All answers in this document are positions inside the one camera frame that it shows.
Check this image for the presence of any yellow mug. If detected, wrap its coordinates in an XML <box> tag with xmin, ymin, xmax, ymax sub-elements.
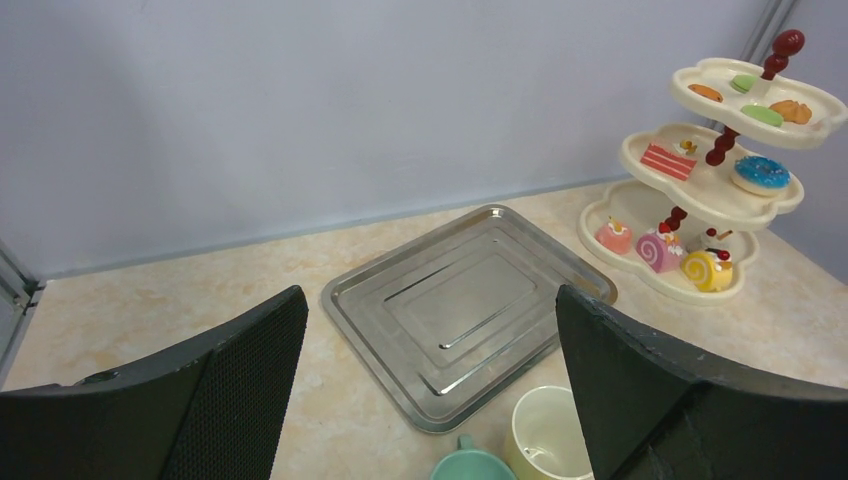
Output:
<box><xmin>503</xmin><ymin>385</ymin><xmax>594</xmax><ymax>480</ymax></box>

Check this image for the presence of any blue frosted donut toy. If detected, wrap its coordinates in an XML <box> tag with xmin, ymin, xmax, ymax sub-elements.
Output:
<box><xmin>730</xmin><ymin>155</ymin><xmax>791</xmax><ymax>197</ymax></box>

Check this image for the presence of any pink strawberry cake slice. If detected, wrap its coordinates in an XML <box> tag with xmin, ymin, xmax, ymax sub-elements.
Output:
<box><xmin>640</xmin><ymin>140</ymin><xmax>697</xmax><ymax>181</ymax></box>

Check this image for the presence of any white cream cupcake toy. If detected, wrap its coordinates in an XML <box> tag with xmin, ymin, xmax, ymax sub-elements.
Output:
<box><xmin>686</xmin><ymin>227</ymin><xmax>733</xmax><ymax>252</ymax></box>

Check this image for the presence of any orange flower cookie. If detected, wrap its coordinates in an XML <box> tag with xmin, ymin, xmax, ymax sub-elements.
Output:
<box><xmin>769</xmin><ymin>99</ymin><xmax>812</xmax><ymax>125</ymax></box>

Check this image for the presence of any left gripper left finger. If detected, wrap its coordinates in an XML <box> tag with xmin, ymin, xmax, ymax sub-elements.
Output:
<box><xmin>1</xmin><ymin>285</ymin><xmax>309</xmax><ymax>479</ymax></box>

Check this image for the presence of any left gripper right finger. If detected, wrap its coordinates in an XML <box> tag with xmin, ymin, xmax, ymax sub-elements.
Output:
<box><xmin>556</xmin><ymin>284</ymin><xmax>847</xmax><ymax>479</ymax></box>

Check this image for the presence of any orange swirl cookie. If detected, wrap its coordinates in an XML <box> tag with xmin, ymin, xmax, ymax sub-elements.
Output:
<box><xmin>687</xmin><ymin>83</ymin><xmax>724</xmax><ymax>103</ymax></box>

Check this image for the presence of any green macaron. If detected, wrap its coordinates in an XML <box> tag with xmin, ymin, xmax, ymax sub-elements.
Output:
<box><xmin>740</xmin><ymin>104</ymin><xmax>784</xmax><ymax>128</ymax></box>
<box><xmin>730</xmin><ymin>74</ymin><xmax>761</xmax><ymax>94</ymax></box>

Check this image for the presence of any teal cup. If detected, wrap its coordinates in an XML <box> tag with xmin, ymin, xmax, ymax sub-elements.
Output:
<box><xmin>429</xmin><ymin>434</ymin><xmax>517</xmax><ymax>480</ymax></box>

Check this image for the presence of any stainless steel tray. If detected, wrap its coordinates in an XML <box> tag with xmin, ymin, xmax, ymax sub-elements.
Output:
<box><xmin>321</xmin><ymin>204</ymin><xmax>618</xmax><ymax>434</ymax></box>

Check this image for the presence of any cream three-tier dessert stand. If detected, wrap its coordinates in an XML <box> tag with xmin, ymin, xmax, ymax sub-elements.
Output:
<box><xmin>577</xmin><ymin>29</ymin><xmax>847</xmax><ymax>305</ymax></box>

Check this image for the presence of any yellow cake slice toy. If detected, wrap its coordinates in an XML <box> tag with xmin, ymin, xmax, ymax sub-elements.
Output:
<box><xmin>680</xmin><ymin>248</ymin><xmax>734</xmax><ymax>293</ymax></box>

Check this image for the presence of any pink swirl roll cake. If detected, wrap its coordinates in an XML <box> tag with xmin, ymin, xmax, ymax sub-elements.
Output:
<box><xmin>635</xmin><ymin>222</ymin><xmax>684</xmax><ymax>274</ymax></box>

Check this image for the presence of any pink dome cupcake toy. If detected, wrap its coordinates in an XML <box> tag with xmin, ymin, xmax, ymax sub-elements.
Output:
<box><xmin>594</xmin><ymin>216</ymin><xmax>633</xmax><ymax>255</ymax></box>

